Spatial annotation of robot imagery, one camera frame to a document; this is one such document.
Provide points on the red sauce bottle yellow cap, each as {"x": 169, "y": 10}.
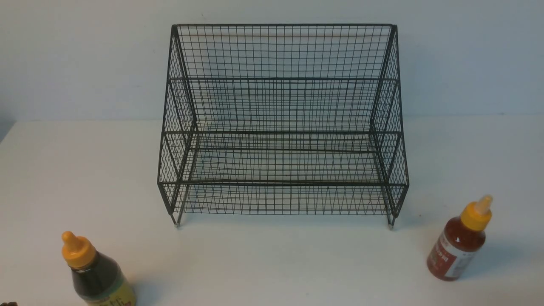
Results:
{"x": 460, "y": 240}

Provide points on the black wire mesh shelf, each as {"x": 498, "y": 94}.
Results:
{"x": 283, "y": 119}

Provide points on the dark sauce bottle yellow cap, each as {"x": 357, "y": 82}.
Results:
{"x": 97, "y": 279}

